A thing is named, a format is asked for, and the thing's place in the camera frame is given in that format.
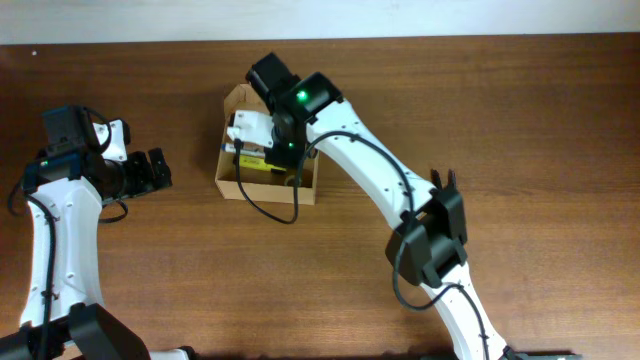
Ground yellow highlighter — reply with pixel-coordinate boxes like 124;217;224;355
238;155;287;173

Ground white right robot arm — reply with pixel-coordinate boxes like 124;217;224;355
231;53;517;359

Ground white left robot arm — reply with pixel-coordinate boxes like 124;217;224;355
1;105;197;359

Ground brown cardboard box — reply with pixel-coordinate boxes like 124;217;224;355
215;84;320;205

